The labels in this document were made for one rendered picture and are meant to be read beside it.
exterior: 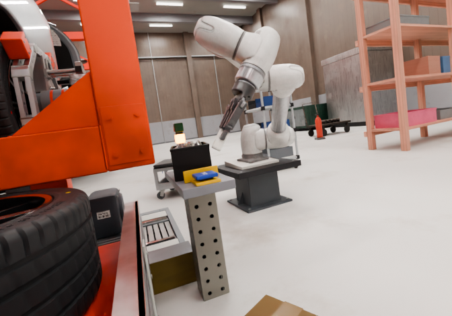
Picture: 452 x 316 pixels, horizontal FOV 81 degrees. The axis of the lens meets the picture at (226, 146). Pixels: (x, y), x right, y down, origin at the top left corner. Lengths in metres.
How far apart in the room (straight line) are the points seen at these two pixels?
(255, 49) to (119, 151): 0.57
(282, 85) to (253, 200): 0.86
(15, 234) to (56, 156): 0.48
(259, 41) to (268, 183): 1.25
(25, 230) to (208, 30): 0.72
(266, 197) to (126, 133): 1.27
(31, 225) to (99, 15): 0.72
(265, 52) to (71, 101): 0.66
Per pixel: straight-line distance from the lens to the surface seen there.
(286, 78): 1.46
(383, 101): 8.96
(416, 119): 4.13
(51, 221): 0.60
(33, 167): 1.03
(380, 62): 9.04
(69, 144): 1.00
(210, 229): 1.00
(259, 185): 1.93
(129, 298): 0.47
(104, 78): 1.00
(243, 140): 1.94
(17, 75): 1.39
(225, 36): 0.92
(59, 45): 4.98
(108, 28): 1.05
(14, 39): 1.42
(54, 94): 1.57
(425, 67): 4.48
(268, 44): 0.92
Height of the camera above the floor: 0.63
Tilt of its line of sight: 5 degrees down
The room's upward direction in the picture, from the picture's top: 8 degrees counter-clockwise
